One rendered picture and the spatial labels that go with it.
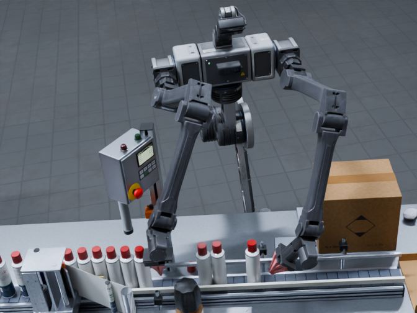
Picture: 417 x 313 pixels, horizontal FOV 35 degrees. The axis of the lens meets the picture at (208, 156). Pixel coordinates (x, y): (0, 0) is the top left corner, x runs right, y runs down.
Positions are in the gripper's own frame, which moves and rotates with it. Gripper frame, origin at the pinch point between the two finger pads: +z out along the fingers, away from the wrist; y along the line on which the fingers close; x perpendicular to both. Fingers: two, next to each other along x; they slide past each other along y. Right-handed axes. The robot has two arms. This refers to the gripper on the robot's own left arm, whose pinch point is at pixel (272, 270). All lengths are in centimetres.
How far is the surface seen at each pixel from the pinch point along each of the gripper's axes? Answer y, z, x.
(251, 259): 2.8, -2.0, -11.1
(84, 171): -200, 151, -32
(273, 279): -1.3, 4.0, 4.3
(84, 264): 2, 36, -58
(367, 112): -256, 16, 127
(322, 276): -1.4, -7.7, 18.1
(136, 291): 4, 34, -36
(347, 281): 4.7, -15.4, 22.1
